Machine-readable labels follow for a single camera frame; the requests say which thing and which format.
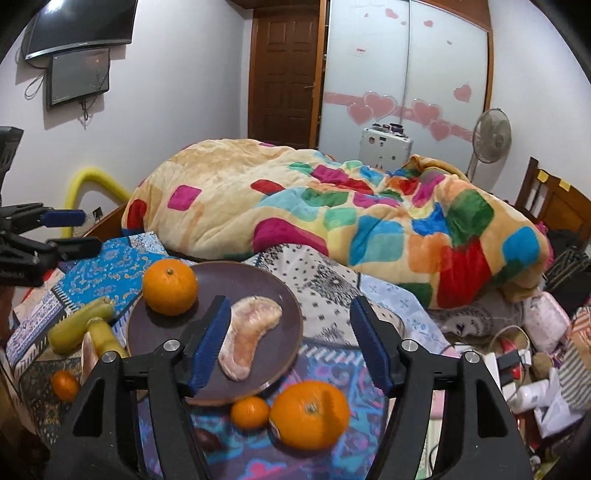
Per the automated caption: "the corn cob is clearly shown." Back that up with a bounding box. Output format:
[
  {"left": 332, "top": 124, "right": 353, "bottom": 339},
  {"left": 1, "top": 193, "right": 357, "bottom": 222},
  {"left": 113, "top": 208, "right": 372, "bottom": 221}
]
[
  {"left": 87, "top": 317, "right": 128, "bottom": 358},
  {"left": 47, "top": 297, "right": 115, "bottom": 355}
]

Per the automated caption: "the large orange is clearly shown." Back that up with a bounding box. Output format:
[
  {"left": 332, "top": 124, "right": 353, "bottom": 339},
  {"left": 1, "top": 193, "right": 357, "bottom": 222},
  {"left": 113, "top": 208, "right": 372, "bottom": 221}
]
[
  {"left": 142, "top": 258, "right": 198, "bottom": 317},
  {"left": 269, "top": 381, "right": 351, "bottom": 451}
]

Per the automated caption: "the small tangerine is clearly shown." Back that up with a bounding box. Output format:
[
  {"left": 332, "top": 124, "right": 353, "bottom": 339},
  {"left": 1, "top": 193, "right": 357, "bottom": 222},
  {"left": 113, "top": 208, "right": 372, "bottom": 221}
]
[
  {"left": 230, "top": 396, "right": 270, "bottom": 431},
  {"left": 51, "top": 370, "right": 80, "bottom": 403}
]

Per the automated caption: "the small pomelo segment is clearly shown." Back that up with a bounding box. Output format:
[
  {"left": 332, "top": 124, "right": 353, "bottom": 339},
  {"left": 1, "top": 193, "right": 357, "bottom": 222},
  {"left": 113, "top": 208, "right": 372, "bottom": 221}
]
[{"left": 217, "top": 296, "right": 283, "bottom": 382}]

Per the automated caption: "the yellow foam tube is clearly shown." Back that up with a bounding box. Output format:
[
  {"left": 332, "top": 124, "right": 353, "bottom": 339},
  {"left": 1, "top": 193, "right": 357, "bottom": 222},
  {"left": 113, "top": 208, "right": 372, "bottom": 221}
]
[{"left": 63, "top": 166, "right": 131, "bottom": 233}]

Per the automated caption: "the patterned bed sheet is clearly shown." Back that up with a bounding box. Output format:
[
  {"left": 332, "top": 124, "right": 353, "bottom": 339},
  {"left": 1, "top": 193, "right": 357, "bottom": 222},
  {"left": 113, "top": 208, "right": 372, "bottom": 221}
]
[{"left": 2, "top": 233, "right": 455, "bottom": 479}]

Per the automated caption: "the dark red plum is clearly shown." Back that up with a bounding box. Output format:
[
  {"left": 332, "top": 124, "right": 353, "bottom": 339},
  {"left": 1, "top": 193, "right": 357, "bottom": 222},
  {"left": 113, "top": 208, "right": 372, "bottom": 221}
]
[{"left": 194, "top": 427, "right": 226, "bottom": 453}]

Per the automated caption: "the pink plush item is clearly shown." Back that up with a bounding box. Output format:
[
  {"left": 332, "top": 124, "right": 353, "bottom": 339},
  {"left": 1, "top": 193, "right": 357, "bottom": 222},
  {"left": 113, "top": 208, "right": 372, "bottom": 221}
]
[{"left": 524, "top": 291, "right": 571, "bottom": 354}]

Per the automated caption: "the black bag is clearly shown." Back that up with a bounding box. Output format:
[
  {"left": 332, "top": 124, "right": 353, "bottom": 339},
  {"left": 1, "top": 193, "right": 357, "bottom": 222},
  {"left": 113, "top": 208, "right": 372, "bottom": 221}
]
[{"left": 545, "top": 230, "right": 590, "bottom": 317}]

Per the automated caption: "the colourful patchwork blanket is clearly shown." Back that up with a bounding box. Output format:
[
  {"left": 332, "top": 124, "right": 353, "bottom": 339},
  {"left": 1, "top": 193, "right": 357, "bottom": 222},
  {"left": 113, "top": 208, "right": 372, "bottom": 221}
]
[{"left": 121, "top": 139, "right": 550, "bottom": 309}]

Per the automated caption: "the dark purple plate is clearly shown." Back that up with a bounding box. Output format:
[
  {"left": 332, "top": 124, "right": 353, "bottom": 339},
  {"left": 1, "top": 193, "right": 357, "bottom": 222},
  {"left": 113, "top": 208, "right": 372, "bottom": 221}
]
[{"left": 125, "top": 261, "right": 304, "bottom": 406}]

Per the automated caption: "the wooden headboard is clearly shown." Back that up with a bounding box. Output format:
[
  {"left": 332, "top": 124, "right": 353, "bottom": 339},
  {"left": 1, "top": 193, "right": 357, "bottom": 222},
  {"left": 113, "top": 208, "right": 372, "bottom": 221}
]
[{"left": 514, "top": 157, "right": 591, "bottom": 245}]

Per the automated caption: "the brown wooden door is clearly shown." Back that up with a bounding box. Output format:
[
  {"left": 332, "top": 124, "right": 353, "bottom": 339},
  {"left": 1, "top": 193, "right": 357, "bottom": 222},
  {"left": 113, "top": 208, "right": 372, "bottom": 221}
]
[{"left": 247, "top": 1, "right": 328, "bottom": 148}]

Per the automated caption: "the white standing fan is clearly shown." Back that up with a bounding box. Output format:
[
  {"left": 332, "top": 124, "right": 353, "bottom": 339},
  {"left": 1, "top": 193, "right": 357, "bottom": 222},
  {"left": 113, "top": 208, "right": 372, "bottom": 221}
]
[{"left": 466, "top": 108, "right": 512, "bottom": 182}]

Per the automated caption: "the white box appliance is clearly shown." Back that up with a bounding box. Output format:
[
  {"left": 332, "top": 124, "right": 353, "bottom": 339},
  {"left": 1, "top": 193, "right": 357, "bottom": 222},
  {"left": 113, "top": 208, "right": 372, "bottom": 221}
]
[{"left": 359, "top": 123, "right": 414, "bottom": 172}]

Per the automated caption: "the frosted sliding wardrobe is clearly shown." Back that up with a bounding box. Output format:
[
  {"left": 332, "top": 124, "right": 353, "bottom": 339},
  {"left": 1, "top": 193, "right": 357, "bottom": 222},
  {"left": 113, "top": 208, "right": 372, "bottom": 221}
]
[{"left": 318, "top": 1, "right": 491, "bottom": 171}]

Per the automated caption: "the small wall monitor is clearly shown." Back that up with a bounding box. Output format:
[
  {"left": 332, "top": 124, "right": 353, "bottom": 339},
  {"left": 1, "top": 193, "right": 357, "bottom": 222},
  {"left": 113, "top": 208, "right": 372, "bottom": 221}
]
[{"left": 45, "top": 48, "right": 110, "bottom": 110}]

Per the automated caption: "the wall mounted television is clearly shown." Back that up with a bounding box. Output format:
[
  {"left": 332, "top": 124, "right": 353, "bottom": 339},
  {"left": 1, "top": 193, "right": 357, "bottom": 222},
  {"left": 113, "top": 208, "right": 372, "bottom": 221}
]
[{"left": 21, "top": 0, "right": 137, "bottom": 60}]

